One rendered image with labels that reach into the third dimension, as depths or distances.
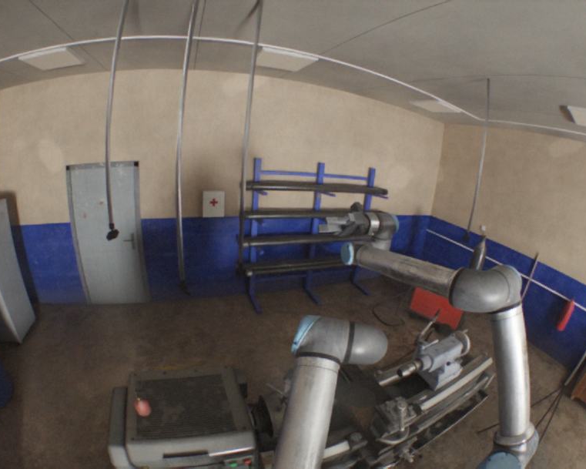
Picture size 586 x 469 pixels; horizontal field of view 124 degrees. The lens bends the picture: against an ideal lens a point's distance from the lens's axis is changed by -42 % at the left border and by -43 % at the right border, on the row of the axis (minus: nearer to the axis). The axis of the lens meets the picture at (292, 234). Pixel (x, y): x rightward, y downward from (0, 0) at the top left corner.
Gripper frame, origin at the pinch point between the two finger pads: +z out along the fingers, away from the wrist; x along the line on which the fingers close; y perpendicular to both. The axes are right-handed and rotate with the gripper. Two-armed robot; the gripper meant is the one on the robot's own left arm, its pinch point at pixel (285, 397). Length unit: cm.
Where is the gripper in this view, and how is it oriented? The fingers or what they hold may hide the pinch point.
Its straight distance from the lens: 129.5
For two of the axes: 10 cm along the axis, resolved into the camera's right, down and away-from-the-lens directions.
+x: 8.3, 4.6, -3.3
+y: 1.8, -7.7, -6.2
